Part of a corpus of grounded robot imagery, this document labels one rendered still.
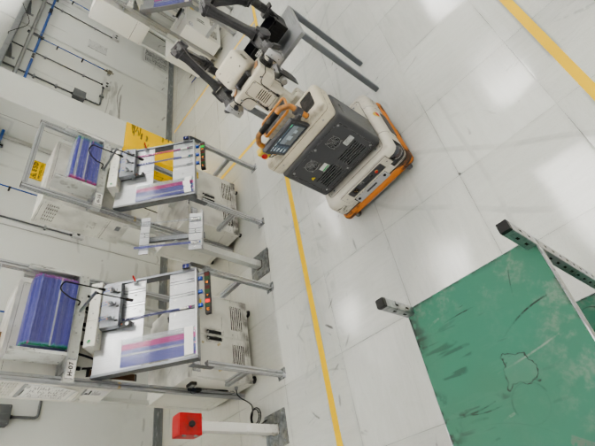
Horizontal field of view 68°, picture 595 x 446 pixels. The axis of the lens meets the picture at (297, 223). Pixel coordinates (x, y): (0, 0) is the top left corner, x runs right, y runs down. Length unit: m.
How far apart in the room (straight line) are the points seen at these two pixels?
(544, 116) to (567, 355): 1.65
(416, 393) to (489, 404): 1.31
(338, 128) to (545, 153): 1.10
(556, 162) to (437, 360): 1.42
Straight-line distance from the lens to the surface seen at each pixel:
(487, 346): 1.33
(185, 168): 4.08
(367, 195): 2.99
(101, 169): 4.23
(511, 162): 2.63
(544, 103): 2.72
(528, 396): 1.28
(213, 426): 3.12
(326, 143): 2.70
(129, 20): 6.97
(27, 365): 3.36
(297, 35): 3.23
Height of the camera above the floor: 2.12
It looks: 35 degrees down
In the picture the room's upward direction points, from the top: 68 degrees counter-clockwise
